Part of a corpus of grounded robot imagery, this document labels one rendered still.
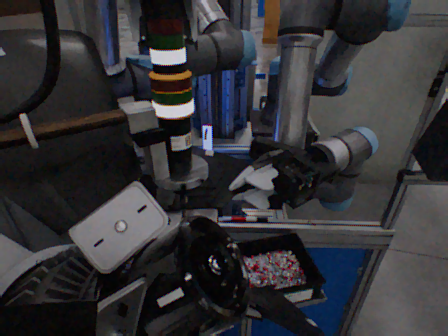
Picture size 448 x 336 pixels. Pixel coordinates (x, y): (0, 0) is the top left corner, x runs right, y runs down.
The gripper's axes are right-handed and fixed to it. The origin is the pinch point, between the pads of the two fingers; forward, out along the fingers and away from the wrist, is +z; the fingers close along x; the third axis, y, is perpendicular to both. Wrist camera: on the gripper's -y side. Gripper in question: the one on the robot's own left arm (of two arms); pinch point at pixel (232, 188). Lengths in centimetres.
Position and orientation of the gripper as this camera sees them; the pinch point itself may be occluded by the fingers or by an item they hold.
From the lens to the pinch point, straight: 49.6
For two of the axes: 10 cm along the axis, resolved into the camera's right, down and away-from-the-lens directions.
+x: -0.6, 7.9, 6.1
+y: 5.7, 5.3, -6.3
